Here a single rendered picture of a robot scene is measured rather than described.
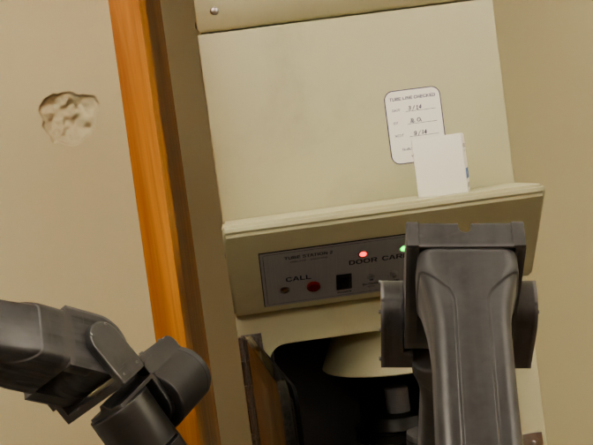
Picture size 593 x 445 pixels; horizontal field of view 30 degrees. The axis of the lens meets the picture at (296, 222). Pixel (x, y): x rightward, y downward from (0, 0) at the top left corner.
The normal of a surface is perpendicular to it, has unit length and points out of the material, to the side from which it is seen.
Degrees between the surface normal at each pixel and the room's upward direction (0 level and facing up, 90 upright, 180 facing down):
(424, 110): 90
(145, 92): 90
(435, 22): 90
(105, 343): 64
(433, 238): 44
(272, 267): 135
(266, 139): 90
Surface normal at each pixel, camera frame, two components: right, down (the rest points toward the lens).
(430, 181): -0.20, 0.07
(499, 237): -0.06, -0.68
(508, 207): 0.14, 0.73
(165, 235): 0.06, 0.04
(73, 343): 0.70, -0.52
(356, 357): -0.62, -0.29
